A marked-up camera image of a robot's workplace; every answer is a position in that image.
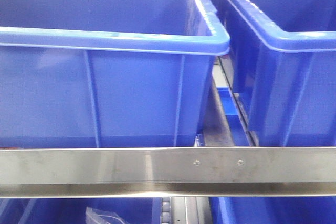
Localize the clear plastic bag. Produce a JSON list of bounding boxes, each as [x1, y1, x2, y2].
[[85, 207, 126, 224]]

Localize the blue plastic bin left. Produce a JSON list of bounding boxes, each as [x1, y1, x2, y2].
[[1, 0, 229, 149]]

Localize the blue bin bottom left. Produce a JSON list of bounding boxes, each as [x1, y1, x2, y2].
[[1, 198, 162, 223]]

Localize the blue plastic bin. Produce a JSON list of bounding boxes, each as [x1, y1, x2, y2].
[[1, 0, 229, 149], [213, 0, 335, 146]]

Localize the stainless steel shelf rack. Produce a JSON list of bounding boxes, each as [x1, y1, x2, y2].
[[0, 58, 336, 224]]

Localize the blue plastic bin right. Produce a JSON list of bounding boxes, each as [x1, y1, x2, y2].
[[213, 0, 335, 146]]

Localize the blue bin bottom right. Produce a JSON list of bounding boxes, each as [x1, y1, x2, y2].
[[209, 197, 335, 223]]

